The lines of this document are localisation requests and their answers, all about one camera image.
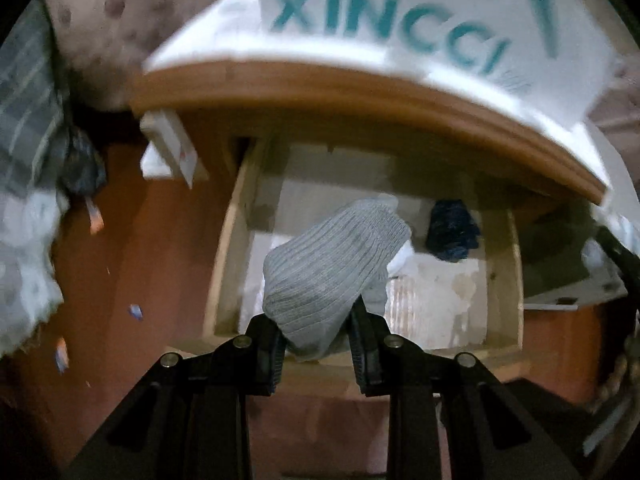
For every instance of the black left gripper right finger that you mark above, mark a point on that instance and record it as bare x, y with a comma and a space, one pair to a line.
366, 334

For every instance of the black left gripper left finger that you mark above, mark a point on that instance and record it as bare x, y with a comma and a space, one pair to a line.
268, 350

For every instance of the grey ribbed knit garment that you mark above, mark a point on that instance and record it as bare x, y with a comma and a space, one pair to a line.
313, 280

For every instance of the wooden nightstand drawer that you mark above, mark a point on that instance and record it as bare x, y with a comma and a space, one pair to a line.
473, 305

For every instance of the dark blue sparkly garment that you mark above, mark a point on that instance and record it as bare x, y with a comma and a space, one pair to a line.
452, 232

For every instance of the orange blue wrapper on floor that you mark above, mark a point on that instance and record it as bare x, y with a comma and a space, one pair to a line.
62, 361

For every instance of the brown wooden nightstand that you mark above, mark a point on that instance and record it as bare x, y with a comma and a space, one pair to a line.
219, 102

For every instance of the white flat box on floor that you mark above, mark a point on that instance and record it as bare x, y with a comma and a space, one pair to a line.
153, 166

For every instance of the white leaf-print sheet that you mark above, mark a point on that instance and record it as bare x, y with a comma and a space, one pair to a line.
29, 291

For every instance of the white XINCCI shoe box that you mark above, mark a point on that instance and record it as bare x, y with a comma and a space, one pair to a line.
549, 53

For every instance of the brown cardboard box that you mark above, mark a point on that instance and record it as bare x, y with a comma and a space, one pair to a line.
165, 130

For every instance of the dark blue snack bag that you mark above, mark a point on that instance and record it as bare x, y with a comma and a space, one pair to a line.
84, 171

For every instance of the grey plaid blanket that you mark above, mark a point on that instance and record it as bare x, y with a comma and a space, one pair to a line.
34, 134

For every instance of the white patterned table cover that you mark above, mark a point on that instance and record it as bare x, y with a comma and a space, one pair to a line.
231, 29

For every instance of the leaf-pattern curtain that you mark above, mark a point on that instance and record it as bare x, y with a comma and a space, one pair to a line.
103, 42

